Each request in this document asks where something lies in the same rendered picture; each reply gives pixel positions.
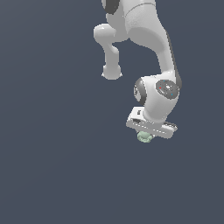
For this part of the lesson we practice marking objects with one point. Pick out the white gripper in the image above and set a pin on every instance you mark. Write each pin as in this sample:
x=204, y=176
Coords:
x=150, y=126

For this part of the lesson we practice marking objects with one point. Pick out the small pale green object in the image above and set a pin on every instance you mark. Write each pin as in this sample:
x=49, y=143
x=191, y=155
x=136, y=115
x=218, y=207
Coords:
x=144, y=137

